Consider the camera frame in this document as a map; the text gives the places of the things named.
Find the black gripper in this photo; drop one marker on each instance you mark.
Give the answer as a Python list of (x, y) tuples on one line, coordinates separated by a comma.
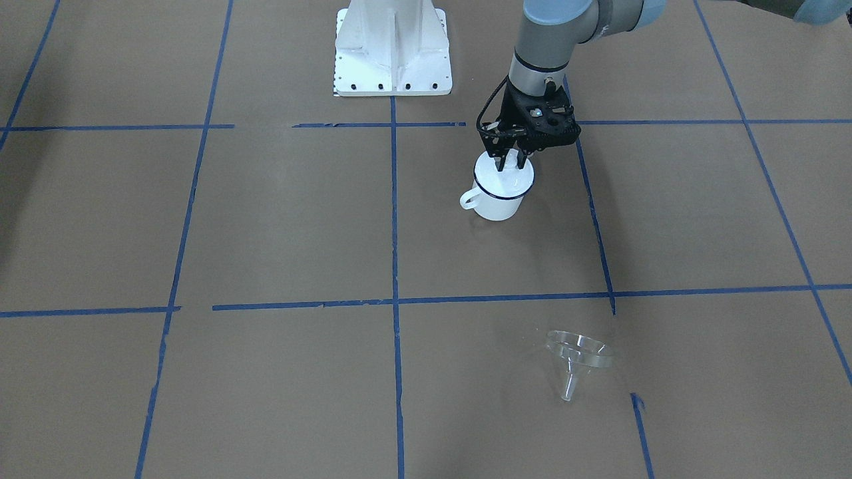
[(509, 110)]

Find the white enamel cup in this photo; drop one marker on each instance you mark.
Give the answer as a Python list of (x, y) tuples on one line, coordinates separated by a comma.
[(496, 197)]

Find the clear plastic funnel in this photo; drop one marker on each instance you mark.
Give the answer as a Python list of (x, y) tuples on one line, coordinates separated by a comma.
[(579, 354)]

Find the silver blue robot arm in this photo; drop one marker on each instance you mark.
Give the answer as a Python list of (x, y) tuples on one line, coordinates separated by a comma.
[(551, 30)]

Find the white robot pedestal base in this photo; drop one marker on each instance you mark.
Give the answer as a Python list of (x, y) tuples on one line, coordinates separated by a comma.
[(385, 48)]

